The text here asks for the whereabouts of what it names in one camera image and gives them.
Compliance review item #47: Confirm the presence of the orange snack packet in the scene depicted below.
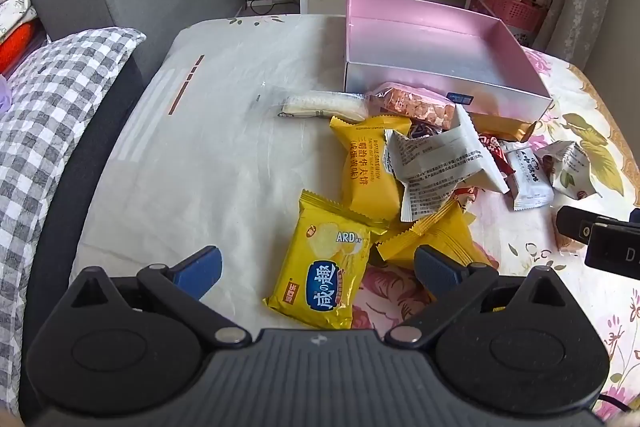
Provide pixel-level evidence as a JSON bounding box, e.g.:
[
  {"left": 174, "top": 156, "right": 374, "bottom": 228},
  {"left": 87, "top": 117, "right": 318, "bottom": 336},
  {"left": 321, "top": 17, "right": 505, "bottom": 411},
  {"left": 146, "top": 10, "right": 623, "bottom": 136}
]
[{"left": 470, "top": 113, "right": 538, "bottom": 142}]

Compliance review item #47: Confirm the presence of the red snack packet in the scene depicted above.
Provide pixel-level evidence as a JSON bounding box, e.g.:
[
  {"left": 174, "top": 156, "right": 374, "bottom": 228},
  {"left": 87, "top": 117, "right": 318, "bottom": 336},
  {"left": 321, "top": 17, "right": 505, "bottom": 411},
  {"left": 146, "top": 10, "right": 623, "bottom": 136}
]
[{"left": 477, "top": 133, "right": 517, "bottom": 178}]

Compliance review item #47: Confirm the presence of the large pink plastic basket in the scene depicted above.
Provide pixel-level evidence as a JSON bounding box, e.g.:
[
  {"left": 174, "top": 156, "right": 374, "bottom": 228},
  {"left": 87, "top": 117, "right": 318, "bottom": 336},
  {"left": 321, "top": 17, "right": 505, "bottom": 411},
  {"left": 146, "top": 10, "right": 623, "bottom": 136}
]
[{"left": 482, "top": 0, "right": 551, "bottom": 32}]

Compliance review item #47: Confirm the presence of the grey checked pillow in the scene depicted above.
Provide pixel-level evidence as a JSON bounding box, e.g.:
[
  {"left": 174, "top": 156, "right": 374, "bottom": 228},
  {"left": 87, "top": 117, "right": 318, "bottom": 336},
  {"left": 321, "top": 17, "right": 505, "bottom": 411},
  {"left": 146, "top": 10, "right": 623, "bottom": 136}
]
[{"left": 0, "top": 27, "right": 147, "bottom": 413}]

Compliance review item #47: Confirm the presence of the clear packet of white crackers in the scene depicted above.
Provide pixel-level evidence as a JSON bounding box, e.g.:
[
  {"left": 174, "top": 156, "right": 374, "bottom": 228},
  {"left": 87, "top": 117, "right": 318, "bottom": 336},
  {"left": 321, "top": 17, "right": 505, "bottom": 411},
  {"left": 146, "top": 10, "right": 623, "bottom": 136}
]
[{"left": 277, "top": 90, "right": 371, "bottom": 124}]

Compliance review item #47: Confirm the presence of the clear packet of orange crisps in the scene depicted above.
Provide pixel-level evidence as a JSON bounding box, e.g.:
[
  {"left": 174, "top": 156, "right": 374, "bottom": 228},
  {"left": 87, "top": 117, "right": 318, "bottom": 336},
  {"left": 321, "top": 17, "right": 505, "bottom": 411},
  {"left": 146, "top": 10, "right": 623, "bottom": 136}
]
[{"left": 367, "top": 82, "right": 458, "bottom": 130}]

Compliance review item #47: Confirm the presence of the white printed crate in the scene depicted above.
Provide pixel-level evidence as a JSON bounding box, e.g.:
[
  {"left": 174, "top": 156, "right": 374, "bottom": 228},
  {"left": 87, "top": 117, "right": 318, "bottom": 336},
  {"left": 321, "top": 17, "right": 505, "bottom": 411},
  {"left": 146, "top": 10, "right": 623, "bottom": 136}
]
[{"left": 510, "top": 24, "right": 538, "bottom": 48}]

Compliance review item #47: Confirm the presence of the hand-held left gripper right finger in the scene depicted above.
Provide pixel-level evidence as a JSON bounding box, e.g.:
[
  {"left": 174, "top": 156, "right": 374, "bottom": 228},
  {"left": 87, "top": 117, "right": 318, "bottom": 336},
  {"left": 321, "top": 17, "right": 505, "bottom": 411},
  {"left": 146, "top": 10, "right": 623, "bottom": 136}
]
[{"left": 382, "top": 244, "right": 571, "bottom": 350}]

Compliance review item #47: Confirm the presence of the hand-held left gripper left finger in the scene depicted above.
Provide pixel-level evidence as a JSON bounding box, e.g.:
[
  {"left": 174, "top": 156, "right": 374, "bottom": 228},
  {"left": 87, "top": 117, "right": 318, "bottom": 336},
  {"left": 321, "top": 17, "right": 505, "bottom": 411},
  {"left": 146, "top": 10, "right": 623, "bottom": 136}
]
[{"left": 65, "top": 245, "right": 253, "bottom": 350}]

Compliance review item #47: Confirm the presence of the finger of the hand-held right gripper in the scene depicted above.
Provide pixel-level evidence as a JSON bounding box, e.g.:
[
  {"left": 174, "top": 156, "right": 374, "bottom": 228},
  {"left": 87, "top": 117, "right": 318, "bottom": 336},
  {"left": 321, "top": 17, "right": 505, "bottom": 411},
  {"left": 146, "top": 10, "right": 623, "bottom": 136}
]
[{"left": 556, "top": 205, "right": 603, "bottom": 253}]

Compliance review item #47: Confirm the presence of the yellow wafer packet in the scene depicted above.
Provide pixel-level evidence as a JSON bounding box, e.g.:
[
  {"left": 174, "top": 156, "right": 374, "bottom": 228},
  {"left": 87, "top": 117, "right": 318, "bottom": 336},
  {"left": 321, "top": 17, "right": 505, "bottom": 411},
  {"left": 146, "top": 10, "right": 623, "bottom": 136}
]
[
  {"left": 375, "top": 199, "right": 493, "bottom": 273},
  {"left": 328, "top": 115, "right": 413, "bottom": 223}
]

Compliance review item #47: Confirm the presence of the orange cloth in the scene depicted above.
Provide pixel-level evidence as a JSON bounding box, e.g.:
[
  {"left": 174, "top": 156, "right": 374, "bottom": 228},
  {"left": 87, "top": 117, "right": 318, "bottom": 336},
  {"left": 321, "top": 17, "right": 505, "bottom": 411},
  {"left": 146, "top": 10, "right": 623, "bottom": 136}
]
[{"left": 0, "top": 21, "right": 40, "bottom": 75}]

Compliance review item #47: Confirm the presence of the large white snack packet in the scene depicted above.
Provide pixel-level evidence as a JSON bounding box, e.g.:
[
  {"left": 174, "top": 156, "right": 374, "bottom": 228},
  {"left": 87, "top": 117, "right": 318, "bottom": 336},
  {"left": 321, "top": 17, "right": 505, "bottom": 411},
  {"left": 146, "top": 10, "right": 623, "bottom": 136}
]
[{"left": 385, "top": 104, "right": 511, "bottom": 223}]

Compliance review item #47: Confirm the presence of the white floral cloth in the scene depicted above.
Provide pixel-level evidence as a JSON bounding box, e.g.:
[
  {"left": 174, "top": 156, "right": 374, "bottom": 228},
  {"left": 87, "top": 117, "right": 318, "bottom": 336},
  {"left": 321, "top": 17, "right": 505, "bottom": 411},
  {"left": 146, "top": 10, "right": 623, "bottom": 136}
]
[{"left": 0, "top": 0, "right": 38, "bottom": 42}]

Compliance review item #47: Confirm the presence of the small white striped packet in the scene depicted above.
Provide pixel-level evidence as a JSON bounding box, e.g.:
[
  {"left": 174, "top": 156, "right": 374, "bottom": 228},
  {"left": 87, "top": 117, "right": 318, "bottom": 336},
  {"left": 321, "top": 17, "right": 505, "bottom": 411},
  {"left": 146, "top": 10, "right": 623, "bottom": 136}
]
[{"left": 502, "top": 141, "right": 555, "bottom": 211}]

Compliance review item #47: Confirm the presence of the yellow chip packet blue label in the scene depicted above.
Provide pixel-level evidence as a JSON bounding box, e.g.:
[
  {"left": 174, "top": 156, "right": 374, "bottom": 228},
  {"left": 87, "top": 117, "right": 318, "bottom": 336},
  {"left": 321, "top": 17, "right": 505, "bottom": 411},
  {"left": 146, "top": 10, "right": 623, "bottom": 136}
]
[{"left": 263, "top": 189, "right": 391, "bottom": 330}]

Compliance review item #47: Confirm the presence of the pink cardboard box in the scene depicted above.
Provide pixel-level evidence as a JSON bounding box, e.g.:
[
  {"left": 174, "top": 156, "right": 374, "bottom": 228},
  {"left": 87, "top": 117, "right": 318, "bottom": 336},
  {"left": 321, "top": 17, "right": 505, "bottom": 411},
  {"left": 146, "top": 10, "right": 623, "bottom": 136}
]
[{"left": 344, "top": 0, "right": 553, "bottom": 120}]

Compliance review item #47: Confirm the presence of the small white nut-print packet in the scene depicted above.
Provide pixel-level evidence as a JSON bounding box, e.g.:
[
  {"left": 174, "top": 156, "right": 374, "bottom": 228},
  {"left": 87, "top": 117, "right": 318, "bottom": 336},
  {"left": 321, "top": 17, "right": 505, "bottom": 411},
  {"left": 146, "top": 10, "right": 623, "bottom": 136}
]
[{"left": 537, "top": 140, "right": 603, "bottom": 200}]

